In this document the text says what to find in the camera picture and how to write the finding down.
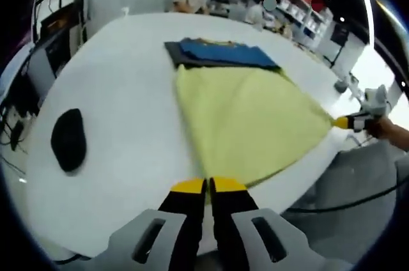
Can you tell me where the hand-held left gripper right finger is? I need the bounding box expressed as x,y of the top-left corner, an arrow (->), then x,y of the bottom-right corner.
209,175 -> 316,271

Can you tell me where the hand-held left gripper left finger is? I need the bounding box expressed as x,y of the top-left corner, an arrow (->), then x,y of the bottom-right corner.
105,177 -> 207,271

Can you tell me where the yellow-green garment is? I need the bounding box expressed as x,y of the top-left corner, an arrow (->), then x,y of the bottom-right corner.
174,63 -> 339,208

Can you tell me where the blue cloth garment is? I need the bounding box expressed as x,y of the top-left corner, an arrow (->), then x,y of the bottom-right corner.
178,37 -> 282,70

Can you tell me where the dark grey cloth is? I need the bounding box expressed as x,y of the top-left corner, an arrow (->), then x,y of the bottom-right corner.
164,41 -> 286,74

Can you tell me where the person's right hand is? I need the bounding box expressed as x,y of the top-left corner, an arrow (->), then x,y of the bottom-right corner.
366,117 -> 397,141

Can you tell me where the black sign board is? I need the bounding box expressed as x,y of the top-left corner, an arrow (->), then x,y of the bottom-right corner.
330,23 -> 350,45

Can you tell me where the grey chair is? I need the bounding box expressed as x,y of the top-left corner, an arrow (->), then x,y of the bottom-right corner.
286,143 -> 409,267

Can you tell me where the black oval object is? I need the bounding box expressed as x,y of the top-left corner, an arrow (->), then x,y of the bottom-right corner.
50,108 -> 88,173

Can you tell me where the black cabinet appliance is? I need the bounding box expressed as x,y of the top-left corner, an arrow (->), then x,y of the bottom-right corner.
38,12 -> 73,77

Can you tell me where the black cable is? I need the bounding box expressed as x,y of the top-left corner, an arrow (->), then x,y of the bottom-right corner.
281,181 -> 409,215

